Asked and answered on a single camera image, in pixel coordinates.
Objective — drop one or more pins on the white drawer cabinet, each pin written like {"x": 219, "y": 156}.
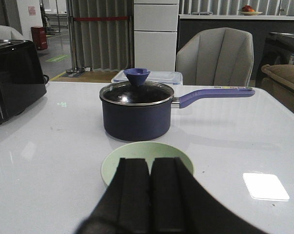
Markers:
{"x": 155, "y": 34}

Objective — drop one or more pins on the black chrome toaster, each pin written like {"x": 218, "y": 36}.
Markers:
{"x": 22, "y": 81}

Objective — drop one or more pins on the beige upholstered chair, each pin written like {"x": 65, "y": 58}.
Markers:
{"x": 220, "y": 57}

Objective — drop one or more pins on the fruit plate on counter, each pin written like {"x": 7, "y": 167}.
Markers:
{"x": 248, "y": 10}

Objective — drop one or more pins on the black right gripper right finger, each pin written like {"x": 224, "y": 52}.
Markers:
{"x": 181, "y": 205}

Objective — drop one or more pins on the brown cushion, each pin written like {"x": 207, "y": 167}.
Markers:
{"x": 282, "y": 73}

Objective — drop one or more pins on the clear plastic food container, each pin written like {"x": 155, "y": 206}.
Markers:
{"x": 170, "y": 78}

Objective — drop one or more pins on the red box on floor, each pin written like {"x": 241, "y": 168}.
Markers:
{"x": 39, "y": 37}

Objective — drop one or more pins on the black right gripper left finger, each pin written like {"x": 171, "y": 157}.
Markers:
{"x": 124, "y": 207}

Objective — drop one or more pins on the white armchair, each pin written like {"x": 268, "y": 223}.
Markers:
{"x": 7, "y": 32}

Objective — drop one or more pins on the green bowl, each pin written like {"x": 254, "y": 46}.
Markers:
{"x": 147, "y": 150}

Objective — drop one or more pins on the glass pot lid blue knob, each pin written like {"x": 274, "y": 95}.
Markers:
{"x": 137, "y": 90}

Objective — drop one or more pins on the dark blue saucepan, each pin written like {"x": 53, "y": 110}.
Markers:
{"x": 140, "y": 123}

